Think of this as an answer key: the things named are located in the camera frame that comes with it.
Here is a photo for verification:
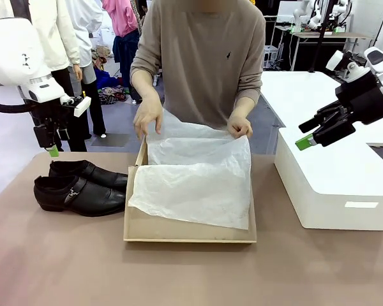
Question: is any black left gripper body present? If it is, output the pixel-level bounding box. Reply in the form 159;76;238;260
25;97;70;129

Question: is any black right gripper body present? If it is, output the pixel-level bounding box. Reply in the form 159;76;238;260
334;75;383;126

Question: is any black leather shoe with buckle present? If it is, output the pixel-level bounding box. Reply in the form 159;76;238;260
33;175;127;218

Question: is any white tissue paper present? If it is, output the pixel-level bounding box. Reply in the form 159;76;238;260
127;108;253;231

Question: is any cardboard shoe box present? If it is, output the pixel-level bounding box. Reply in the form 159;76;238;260
123;135;258;245

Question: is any person's left forearm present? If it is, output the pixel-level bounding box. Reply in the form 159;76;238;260
232;94;257;118

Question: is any person's right forearm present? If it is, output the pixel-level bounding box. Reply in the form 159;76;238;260
130;68;162;103

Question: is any large white plastic box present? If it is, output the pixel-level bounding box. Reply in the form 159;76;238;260
273;127;383;231

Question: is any white label on box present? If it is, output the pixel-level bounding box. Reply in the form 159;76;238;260
344;201;380;209

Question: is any person's left hand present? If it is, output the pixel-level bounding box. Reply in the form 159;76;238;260
227;112;254;140

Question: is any person's right hand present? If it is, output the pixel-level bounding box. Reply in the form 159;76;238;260
133;94;165;140

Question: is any white table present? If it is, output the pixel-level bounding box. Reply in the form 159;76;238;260
260;70;383;148

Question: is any dark grey floor mat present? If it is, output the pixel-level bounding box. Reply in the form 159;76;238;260
90;133;131;148

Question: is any pile of clothes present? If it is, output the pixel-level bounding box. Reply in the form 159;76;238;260
90;44;131;106

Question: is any brown-topped lab table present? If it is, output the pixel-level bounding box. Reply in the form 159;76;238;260
288;31;373;72

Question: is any black tripod pole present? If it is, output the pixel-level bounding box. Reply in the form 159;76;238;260
307;0;336;74

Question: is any small white cabinet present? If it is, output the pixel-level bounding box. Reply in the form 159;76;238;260
262;45;280;69

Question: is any bystander in white jacket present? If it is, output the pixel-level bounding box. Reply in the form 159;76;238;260
0;0;89;152

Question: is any bystander in white shirt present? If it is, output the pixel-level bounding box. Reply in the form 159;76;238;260
64;0;107;138

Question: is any bystander in pink hoodie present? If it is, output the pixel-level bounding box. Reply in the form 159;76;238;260
101;0;146;105

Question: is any person in beige sweater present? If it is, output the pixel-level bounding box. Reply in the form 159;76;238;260
130;0;267;131

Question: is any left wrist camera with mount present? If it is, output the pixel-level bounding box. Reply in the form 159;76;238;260
59;94;92;118

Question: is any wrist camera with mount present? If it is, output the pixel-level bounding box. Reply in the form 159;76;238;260
59;94;92;118
325;50;355;77

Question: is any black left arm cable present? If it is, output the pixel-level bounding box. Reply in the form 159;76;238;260
0;93;38;113

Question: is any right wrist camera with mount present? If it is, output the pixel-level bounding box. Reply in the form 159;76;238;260
325;50;355;77

